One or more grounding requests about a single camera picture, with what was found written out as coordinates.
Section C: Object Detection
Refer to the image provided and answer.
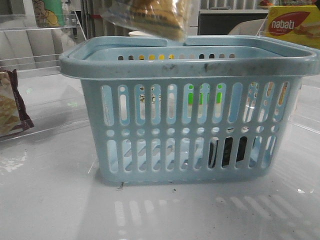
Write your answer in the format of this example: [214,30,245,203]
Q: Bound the light blue plastic basket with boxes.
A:
[59,35,320,184]

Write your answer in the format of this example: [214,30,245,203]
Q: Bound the dark tissue pack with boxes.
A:
[208,136,248,168]

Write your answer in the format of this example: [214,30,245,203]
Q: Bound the bagged bread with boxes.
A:
[99,0,193,42]

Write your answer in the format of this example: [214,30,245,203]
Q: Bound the yellow popcorn paper cup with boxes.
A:
[128,31,159,39]

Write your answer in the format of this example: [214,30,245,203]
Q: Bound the maroon almond cracker packet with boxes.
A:
[0,69,34,138]

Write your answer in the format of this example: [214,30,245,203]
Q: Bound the yellow nabati wafer box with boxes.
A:
[262,5,320,49]

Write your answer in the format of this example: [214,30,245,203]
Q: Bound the fruit bowl on counter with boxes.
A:
[258,0,274,8]

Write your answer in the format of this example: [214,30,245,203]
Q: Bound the clear acrylic stand right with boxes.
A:
[254,14,320,136]

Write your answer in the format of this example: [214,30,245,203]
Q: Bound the green cartoon snack can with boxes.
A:
[32,0,65,27]

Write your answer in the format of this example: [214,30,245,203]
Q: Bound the white cabinet in background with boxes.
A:
[186,0,200,36]

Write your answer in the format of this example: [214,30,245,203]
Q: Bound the clear acrylic display shelf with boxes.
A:
[0,9,91,143]

